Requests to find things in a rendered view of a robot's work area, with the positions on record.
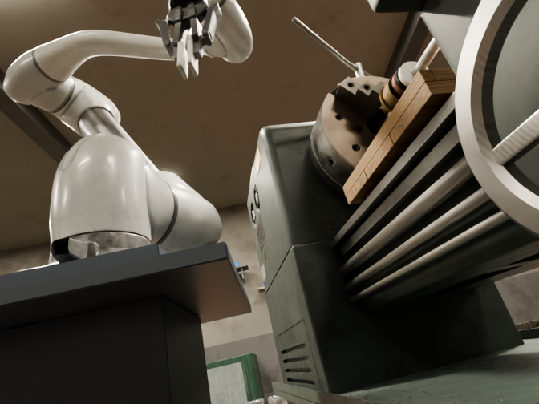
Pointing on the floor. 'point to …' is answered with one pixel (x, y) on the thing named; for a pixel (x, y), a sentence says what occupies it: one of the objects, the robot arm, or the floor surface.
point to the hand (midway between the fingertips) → (188, 58)
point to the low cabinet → (235, 380)
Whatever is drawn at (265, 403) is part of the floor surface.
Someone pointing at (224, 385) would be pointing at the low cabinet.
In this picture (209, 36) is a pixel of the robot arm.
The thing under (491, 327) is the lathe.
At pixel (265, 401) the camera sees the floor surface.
